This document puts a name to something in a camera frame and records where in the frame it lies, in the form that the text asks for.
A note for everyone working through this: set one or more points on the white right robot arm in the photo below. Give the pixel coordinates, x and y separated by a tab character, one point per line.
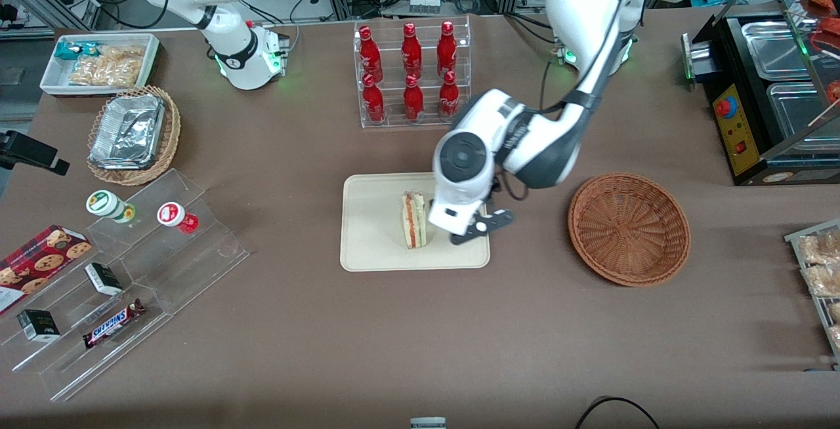
230	35

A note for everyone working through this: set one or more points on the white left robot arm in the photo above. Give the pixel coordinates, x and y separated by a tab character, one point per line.
590	9

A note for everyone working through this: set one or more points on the small black carton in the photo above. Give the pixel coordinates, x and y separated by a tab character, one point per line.
38	325
103	278

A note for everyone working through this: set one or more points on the teal snack packet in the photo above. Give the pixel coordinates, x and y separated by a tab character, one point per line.
69	50

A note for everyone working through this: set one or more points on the red cola bottle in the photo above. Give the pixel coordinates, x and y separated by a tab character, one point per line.
413	101
370	55
447	50
411	52
373	102
449	98

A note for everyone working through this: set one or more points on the red lid drink cup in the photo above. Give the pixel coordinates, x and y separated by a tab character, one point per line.
173	214

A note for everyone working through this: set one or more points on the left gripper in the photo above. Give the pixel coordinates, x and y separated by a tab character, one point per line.
430	203

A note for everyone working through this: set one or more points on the clear acrylic stepped display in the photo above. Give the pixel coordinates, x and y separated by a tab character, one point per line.
190	271

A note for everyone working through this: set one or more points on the small grey device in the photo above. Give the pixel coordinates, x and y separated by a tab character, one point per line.
428	423

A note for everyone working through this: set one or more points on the red cookie box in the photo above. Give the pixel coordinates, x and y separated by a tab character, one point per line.
36	265

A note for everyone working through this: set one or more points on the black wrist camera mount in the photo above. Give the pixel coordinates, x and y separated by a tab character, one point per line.
489	222

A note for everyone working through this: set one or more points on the white rectangular snack bin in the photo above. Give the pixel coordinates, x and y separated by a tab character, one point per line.
52	81

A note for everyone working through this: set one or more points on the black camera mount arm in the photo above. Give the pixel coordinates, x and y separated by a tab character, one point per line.
29	151

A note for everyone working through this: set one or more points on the triangular sandwich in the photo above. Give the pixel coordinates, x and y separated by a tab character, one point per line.
415	222

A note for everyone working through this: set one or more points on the green lid drink cup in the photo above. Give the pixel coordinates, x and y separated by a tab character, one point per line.
104	203

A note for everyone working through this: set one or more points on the white power strip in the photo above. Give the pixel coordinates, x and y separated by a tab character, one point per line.
424	4

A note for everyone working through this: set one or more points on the stack of foil trays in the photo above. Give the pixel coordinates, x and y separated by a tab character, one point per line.
128	132

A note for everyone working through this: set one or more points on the steel warmer pan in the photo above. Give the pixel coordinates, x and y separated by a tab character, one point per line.
774	48
797	111

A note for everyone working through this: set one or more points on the clear acrylic bottle rack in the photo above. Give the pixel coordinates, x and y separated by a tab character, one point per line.
430	117

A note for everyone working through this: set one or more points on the beige plastic tray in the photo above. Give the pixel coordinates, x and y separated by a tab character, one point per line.
374	225

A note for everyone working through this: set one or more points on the clear bag of crackers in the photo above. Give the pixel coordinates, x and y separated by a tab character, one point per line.
108	67

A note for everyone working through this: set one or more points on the snickers chocolate bar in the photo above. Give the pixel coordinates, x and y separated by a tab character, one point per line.
113	324

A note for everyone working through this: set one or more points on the brown wicker basket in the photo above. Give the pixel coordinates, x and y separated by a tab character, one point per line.
627	229

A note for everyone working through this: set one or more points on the wrapped bread bun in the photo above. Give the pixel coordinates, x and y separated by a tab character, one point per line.
835	336
820	248
835	312
823	280

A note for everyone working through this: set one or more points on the light wicker basket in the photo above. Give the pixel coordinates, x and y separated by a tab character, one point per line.
172	134

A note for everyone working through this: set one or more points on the black food warmer appliance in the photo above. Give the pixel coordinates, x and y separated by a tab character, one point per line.
735	140

